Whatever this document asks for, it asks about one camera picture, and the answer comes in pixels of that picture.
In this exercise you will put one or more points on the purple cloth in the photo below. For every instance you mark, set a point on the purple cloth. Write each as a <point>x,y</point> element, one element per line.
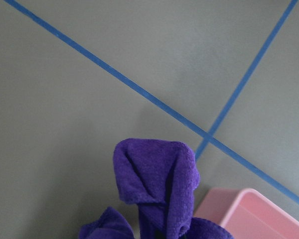
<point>160,178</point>

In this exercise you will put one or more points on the pink plastic bin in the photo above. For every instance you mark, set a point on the pink plastic bin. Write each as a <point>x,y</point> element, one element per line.
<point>247,214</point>

